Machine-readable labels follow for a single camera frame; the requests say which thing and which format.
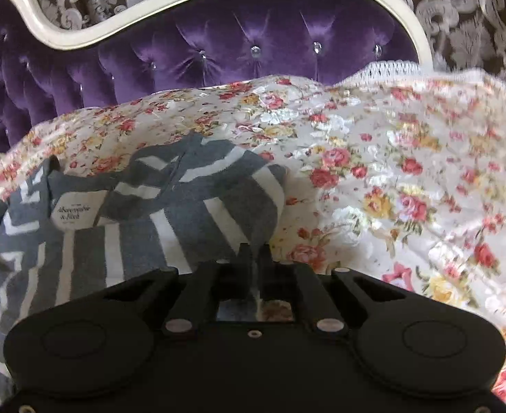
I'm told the floral bedspread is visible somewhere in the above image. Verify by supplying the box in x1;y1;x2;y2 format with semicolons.
0;66;506;412

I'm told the grey white striped knit garment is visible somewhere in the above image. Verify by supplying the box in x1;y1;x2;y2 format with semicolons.
0;131;289;409

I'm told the white lace cloth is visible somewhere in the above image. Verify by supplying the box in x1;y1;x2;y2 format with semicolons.
356;61;426;82

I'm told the purple tufted headboard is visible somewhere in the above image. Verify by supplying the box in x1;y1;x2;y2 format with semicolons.
0;0;434;168

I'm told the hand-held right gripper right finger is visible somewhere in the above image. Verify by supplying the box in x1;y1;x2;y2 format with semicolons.
259;245;409;337

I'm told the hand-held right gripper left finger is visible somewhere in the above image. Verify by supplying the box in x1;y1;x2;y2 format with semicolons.
102;243;254;335

